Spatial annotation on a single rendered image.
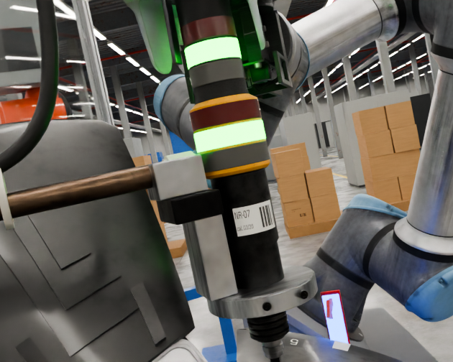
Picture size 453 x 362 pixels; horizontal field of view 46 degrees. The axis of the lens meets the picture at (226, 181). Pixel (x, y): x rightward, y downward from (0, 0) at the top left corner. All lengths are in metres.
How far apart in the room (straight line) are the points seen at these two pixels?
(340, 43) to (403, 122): 7.71
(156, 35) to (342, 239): 0.68
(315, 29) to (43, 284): 0.53
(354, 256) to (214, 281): 0.66
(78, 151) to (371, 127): 8.00
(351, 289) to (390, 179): 7.50
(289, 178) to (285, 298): 7.45
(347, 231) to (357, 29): 0.36
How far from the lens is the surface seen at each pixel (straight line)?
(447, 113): 0.79
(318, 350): 0.58
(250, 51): 0.39
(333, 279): 0.97
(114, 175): 0.31
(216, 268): 0.32
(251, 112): 0.32
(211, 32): 0.33
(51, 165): 0.42
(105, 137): 0.46
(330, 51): 0.76
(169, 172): 0.31
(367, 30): 0.80
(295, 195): 7.78
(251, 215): 0.32
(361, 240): 0.95
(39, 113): 0.31
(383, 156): 8.40
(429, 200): 0.83
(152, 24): 0.36
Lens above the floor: 1.39
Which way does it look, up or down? 3 degrees down
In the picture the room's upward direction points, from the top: 12 degrees counter-clockwise
